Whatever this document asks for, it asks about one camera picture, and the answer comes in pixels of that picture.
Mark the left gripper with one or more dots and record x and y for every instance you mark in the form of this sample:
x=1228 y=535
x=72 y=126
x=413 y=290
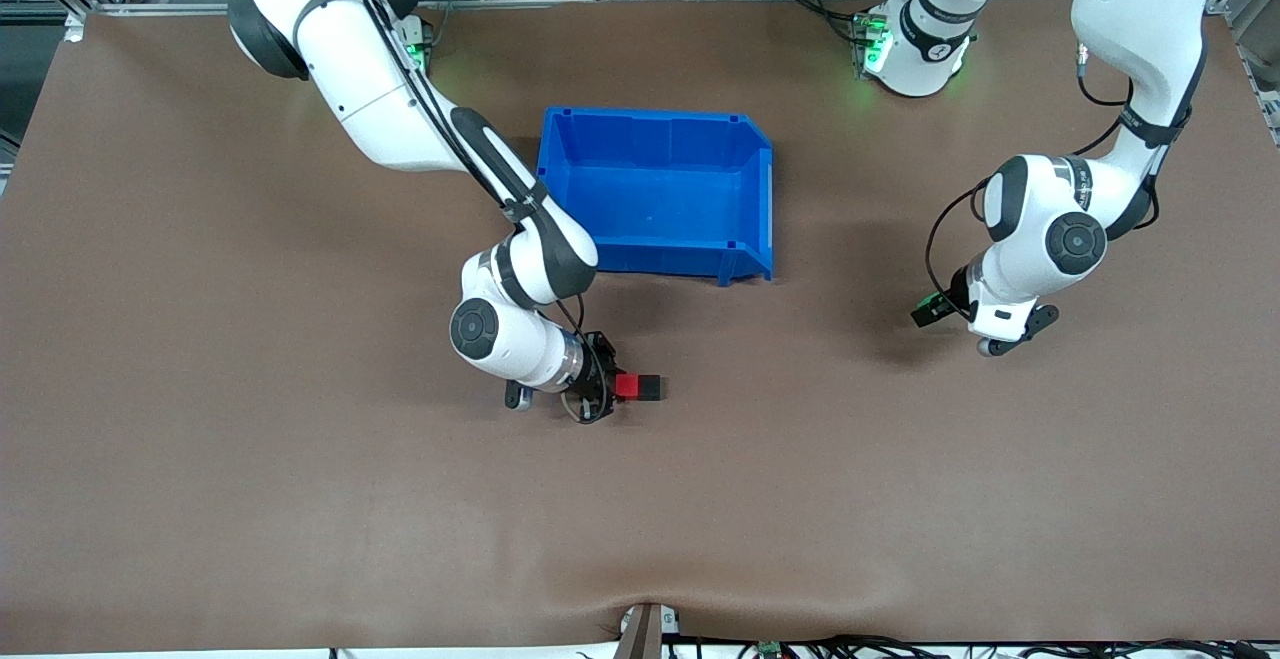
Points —
x=944 y=305

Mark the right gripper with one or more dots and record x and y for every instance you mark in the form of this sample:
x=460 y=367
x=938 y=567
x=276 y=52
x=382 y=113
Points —
x=599 y=373

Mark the red cube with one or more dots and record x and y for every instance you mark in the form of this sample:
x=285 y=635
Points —
x=628 y=386

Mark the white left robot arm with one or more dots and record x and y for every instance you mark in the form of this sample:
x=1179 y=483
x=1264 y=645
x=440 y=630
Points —
x=1050 y=229

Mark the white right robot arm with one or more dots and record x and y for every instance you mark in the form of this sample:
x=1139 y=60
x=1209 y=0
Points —
x=400 y=109

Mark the black cube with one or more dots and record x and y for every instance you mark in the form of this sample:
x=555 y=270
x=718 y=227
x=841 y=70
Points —
x=652 y=388

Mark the blue plastic storage bin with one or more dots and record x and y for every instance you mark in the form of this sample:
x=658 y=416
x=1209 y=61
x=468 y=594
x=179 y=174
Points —
x=655 y=194

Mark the metal table edge bracket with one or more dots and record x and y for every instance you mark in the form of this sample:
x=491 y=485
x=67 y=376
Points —
x=648 y=631

